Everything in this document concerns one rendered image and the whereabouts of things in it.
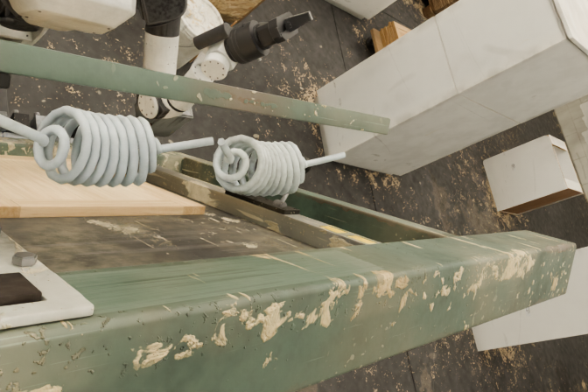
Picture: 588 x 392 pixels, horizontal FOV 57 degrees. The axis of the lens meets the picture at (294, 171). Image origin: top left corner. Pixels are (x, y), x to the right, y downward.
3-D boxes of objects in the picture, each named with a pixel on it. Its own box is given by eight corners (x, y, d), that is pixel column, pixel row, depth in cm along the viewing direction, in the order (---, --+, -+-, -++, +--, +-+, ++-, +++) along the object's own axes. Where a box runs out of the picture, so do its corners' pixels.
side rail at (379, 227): (193, 189, 184) (198, 157, 183) (507, 306, 108) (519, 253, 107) (178, 189, 180) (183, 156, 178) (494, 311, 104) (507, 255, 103)
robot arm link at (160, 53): (127, 108, 152) (130, 29, 142) (162, 101, 162) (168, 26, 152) (155, 122, 146) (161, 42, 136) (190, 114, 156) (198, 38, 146)
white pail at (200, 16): (188, 38, 333) (234, -4, 303) (192, 80, 323) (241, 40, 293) (142, 21, 311) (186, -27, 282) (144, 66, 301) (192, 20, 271)
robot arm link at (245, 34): (304, 39, 133) (263, 57, 138) (288, 3, 130) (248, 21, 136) (287, 52, 122) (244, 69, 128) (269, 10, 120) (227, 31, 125)
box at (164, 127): (161, 108, 200) (188, 87, 188) (166, 138, 197) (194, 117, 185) (132, 104, 191) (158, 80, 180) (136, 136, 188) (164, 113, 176)
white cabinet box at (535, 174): (500, 166, 613) (564, 142, 567) (516, 215, 593) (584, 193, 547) (482, 160, 582) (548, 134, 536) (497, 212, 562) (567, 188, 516)
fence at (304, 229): (129, 168, 165) (130, 156, 165) (381, 264, 100) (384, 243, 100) (113, 167, 162) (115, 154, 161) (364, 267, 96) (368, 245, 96)
